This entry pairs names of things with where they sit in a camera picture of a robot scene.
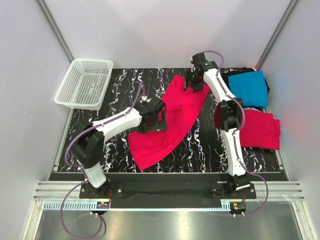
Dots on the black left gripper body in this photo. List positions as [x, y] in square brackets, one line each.
[162, 120]

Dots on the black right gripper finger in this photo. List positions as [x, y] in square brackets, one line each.
[186, 81]
[197, 87]

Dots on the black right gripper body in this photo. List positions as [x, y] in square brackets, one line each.
[191, 85]

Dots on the red t shirt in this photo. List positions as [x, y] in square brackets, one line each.
[183, 106]
[260, 130]

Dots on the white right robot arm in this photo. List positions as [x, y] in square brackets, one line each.
[229, 114]

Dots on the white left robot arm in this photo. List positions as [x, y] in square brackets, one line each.
[87, 147]

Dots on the folded blue t shirt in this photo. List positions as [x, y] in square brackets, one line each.
[250, 87]

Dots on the white plastic basket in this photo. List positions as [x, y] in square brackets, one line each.
[85, 83]

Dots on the folded red t shirt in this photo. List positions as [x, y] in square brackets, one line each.
[260, 130]

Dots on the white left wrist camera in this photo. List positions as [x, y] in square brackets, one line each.
[145, 99]

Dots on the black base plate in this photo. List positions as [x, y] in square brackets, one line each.
[166, 190]

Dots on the aluminium frame rail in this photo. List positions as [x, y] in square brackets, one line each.
[57, 195]

